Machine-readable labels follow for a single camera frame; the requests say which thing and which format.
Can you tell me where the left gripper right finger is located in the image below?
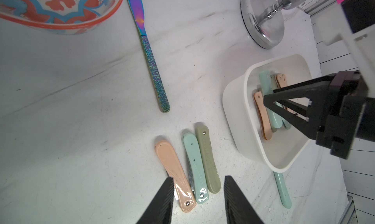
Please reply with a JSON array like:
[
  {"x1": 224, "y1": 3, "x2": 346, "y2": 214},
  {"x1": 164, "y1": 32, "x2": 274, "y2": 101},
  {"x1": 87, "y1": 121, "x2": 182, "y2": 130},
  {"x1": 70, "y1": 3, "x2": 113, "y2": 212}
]
[{"x1": 224, "y1": 175, "x2": 264, "y2": 224}]

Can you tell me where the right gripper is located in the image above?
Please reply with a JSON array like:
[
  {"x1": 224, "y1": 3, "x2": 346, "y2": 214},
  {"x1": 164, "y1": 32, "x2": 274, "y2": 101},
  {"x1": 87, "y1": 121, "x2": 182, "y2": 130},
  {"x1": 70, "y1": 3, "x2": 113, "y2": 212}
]
[{"x1": 263, "y1": 71, "x2": 375, "y2": 159}]

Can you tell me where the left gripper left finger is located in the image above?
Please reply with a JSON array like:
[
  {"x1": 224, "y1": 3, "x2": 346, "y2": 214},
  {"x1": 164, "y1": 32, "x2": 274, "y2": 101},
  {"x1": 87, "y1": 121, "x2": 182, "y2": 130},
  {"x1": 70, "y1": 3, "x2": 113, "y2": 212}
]
[{"x1": 136, "y1": 177, "x2": 174, "y2": 224}]

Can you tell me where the pink folding fruit knife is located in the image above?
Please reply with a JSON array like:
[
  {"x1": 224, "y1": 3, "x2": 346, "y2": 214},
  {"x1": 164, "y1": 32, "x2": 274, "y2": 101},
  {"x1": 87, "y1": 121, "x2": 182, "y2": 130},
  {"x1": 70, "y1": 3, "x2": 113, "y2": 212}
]
[{"x1": 155, "y1": 140, "x2": 196, "y2": 213}]

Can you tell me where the mint folding fruit knife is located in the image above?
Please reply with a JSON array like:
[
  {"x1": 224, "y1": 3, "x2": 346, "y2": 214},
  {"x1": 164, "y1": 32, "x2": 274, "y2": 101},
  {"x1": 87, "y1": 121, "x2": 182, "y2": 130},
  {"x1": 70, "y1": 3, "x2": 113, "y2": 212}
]
[{"x1": 273, "y1": 172, "x2": 292, "y2": 209}]

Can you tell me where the olive folding fruit knife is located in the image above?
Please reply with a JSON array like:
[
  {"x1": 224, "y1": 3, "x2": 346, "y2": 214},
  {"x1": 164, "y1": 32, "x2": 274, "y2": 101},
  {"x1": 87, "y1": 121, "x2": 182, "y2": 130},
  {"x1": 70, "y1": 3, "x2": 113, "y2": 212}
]
[{"x1": 195, "y1": 123, "x2": 221, "y2": 194}]

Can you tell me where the white plastic storage box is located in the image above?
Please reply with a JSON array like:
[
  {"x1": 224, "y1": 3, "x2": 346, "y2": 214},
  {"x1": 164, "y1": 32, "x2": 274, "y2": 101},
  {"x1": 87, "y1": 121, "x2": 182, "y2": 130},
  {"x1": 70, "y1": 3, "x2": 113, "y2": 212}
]
[{"x1": 223, "y1": 54, "x2": 312, "y2": 173}]

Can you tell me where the iridescent butter knife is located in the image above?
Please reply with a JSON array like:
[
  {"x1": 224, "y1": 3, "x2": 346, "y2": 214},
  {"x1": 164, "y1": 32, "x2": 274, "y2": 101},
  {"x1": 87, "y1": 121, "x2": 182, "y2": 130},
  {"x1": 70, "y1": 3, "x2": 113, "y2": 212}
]
[{"x1": 128, "y1": 0, "x2": 171, "y2": 113}]

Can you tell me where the chrome glass holder stand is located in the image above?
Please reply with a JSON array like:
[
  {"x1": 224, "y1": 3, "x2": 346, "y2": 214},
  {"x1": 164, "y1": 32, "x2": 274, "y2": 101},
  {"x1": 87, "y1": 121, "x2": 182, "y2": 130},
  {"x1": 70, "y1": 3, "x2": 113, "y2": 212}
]
[{"x1": 240, "y1": 0, "x2": 305, "y2": 49}]

